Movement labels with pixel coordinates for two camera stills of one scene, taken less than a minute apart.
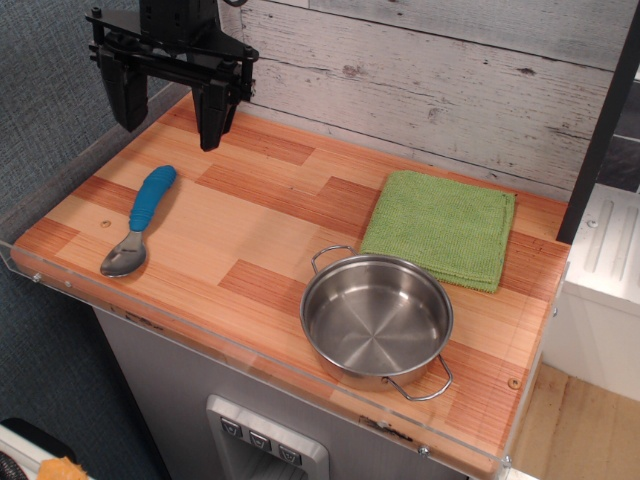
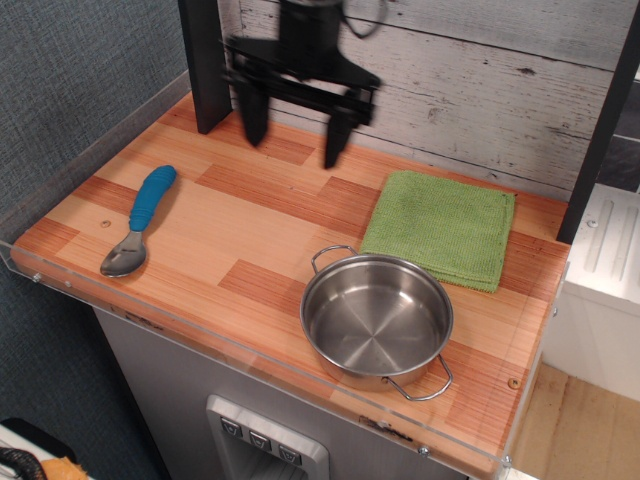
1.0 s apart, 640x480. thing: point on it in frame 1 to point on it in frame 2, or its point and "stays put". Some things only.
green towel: x=460 y=233 stays put
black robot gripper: x=182 y=40 to x=306 y=63
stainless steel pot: x=372 y=319 stays put
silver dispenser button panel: x=250 y=445 stays put
